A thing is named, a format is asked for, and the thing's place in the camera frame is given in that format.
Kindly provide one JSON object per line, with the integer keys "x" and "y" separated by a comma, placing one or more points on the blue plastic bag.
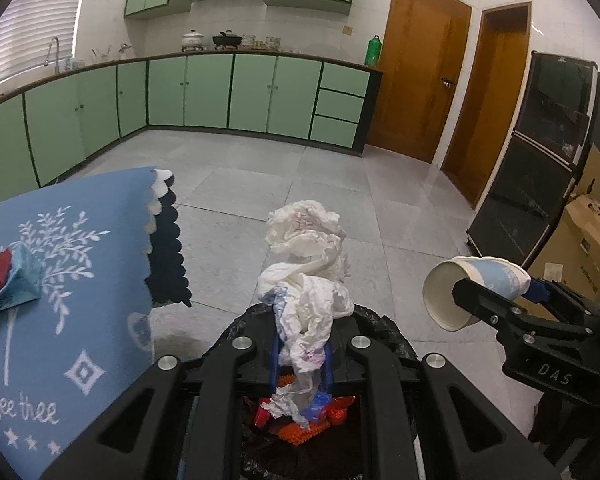
{"x": 319, "y": 405}

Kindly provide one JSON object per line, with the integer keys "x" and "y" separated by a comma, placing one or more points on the white paper cup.
{"x": 445, "y": 295}

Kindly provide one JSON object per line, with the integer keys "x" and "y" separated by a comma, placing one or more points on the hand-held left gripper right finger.
{"x": 328, "y": 370}

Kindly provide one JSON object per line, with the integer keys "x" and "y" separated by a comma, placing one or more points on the flat cardboard box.
{"x": 595, "y": 170}

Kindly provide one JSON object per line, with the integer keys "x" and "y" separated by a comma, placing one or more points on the window blind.
{"x": 35, "y": 20}

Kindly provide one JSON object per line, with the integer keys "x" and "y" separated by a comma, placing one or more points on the wooden door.
{"x": 495, "y": 100}
{"x": 415, "y": 70}

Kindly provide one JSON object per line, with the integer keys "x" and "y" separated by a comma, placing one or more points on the white paper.
{"x": 305, "y": 300}

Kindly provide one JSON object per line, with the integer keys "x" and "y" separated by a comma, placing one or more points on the glass jar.
{"x": 249, "y": 41}
{"x": 272, "y": 42}

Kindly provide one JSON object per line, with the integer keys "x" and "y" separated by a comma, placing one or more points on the trash bin with black bag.
{"x": 385, "y": 332}

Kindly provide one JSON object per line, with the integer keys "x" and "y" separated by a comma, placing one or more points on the green bottle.
{"x": 373, "y": 52}

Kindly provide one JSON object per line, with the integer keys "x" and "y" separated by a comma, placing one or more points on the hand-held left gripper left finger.
{"x": 275, "y": 365}

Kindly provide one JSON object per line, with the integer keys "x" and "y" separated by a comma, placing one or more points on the black glass cabinet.
{"x": 530, "y": 170}

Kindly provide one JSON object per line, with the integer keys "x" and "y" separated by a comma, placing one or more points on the black wok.
{"x": 226, "y": 40}

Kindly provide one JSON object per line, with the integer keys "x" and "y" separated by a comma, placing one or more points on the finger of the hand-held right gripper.
{"x": 555, "y": 292}
{"x": 485, "y": 300}

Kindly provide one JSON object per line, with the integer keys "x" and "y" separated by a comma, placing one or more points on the white pot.
{"x": 192, "y": 41}

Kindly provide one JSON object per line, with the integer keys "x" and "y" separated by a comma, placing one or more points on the teal crumpled wrapper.
{"x": 27, "y": 280}

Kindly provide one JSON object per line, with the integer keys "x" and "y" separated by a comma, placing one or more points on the green lower kitchen cabinets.
{"x": 205, "y": 90}

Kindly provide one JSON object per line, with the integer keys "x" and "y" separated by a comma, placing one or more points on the blue printed table mat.
{"x": 80, "y": 310}

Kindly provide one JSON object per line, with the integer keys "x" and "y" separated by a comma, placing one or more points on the orange knitted cloth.
{"x": 300, "y": 432}

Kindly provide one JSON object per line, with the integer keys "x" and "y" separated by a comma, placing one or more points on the kitchen faucet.
{"x": 55, "y": 52}

